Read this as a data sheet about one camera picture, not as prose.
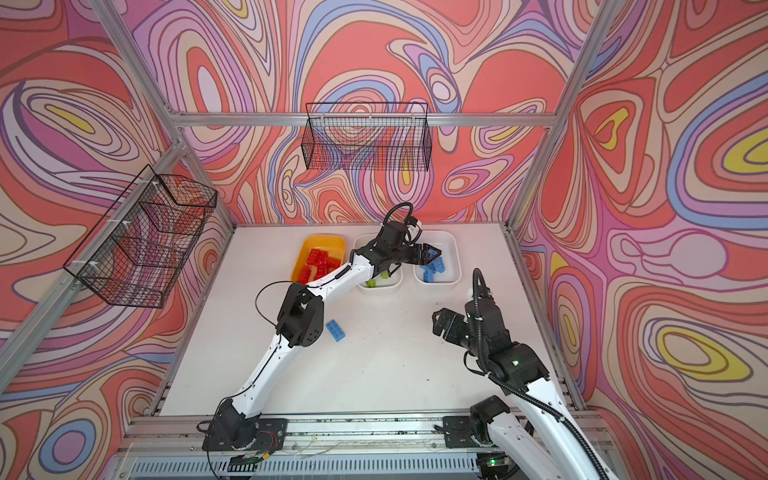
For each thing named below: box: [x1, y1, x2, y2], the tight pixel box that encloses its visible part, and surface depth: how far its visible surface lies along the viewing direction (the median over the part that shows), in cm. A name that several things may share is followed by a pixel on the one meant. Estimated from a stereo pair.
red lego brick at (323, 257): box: [317, 249, 331, 265], surface depth 110 cm
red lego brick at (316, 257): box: [307, 249, 325, 267], surface depth 109 cm
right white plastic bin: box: [413, 230, 462, 285], surface depth 106 cm
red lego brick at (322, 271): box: [314, 267, 334, 281], surface depth 104 cm
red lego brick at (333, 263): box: [327, 256, 342, 274], surface depth 106 cm
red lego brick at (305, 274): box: [300, 265, 311, 285], surface depth 104 cm
